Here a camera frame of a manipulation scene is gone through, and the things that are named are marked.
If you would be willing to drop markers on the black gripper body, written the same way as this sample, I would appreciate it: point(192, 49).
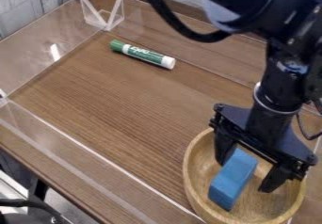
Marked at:
point(265, 132)

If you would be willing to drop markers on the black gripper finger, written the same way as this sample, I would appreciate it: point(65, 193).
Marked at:
point(224, 146)
point(278, 175)

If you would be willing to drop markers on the blue rectangular block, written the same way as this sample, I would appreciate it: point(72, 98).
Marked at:
point(230, 181)

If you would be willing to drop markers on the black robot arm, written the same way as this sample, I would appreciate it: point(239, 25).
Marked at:
point(290, 25)

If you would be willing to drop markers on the brown wooden bowl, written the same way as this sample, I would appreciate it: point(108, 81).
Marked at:
point(255, 207)

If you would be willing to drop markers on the green white marker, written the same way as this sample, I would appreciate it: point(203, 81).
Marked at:
point(143, 54)

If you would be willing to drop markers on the black table leg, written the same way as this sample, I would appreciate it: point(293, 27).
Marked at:
point(40, 189)

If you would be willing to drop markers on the clear acrylic tray wall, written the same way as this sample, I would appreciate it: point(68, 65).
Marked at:
point(99, 122)

